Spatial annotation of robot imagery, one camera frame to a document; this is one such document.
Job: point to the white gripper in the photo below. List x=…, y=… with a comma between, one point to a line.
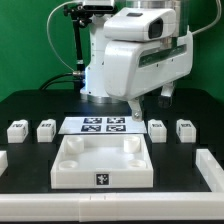
x=132, y=69

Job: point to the white square table top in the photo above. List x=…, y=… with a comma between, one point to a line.
x=102, y=161

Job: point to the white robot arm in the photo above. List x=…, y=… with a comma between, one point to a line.
x=137, y=21

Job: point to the white sheet with fiducial markers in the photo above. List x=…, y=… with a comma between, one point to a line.
x=111, y=124

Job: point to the white left fence block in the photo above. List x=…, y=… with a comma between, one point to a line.
x=3, y=162

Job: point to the white right fence rail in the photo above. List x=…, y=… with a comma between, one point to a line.
x=210, y=169

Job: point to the white fence rail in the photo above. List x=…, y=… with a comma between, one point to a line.
x=210, y=169
x=111, y=207

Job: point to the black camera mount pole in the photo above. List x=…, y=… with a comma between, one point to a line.
x=80, y=19

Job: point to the grey camera on mount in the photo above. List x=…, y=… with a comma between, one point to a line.
x=99, y=6

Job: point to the white front fence rail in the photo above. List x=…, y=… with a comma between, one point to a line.
x=111, y=207

